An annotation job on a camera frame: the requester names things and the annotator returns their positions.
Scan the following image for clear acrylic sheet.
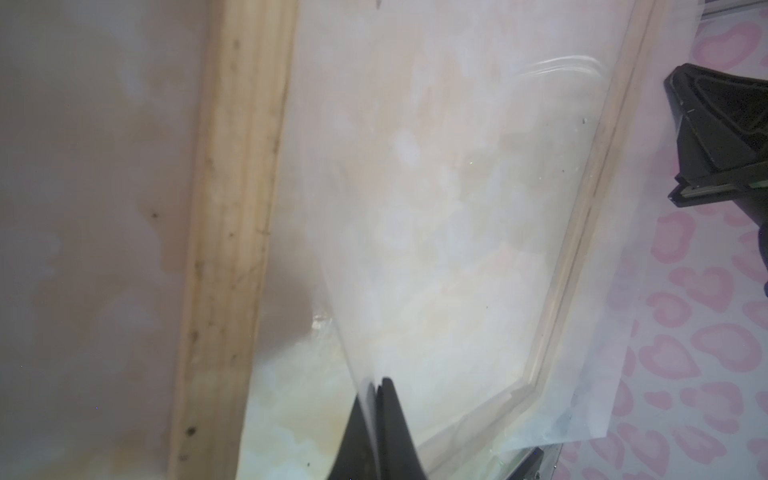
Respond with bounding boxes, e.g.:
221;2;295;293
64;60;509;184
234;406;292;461
281;0;703;454

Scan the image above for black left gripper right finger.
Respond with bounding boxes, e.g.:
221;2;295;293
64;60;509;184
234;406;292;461
377;377;427;480

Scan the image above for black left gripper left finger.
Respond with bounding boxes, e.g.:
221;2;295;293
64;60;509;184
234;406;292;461
327;384;379;480

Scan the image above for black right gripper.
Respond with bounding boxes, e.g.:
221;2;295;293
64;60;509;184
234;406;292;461
664;63;768;269

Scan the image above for light wooden picture frame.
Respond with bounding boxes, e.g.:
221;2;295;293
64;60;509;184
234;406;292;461
166;0;667;480

